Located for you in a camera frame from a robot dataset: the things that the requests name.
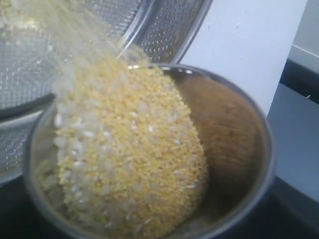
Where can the stainless steel cup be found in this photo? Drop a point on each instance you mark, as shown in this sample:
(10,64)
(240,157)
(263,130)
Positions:
(236,138)

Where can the pile of beige rice grains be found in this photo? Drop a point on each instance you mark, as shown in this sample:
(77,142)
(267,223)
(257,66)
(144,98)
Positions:
(129,158)

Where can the round steel mesh sieve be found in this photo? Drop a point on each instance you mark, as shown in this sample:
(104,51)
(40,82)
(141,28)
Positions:
(38,36)

